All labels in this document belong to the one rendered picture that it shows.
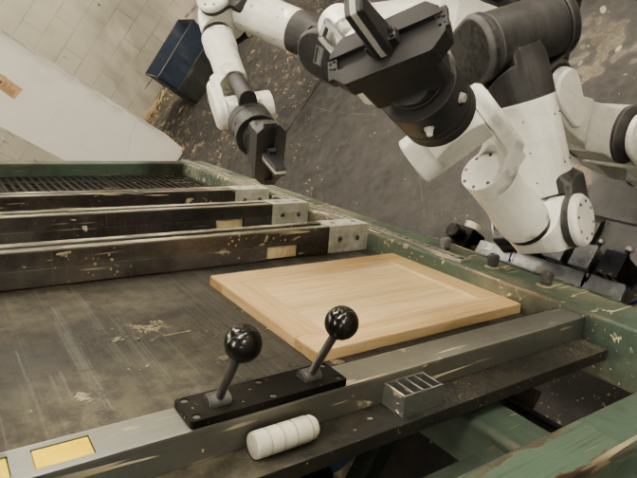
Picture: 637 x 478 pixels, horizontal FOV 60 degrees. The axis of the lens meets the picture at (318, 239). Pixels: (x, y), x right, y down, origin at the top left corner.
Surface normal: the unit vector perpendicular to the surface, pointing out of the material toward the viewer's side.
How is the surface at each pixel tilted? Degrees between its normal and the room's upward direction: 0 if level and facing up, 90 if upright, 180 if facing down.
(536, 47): 67
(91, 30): 90
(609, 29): 0
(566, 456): 60
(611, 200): 0
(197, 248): 90
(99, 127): 90
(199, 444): 90
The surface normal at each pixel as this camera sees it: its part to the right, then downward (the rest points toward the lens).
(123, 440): 0.07, -0.97
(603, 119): 0.57, 0.25
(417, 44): -0.54, -0.26
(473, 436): -0.82, 0.08
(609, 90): -0.67, -0.42
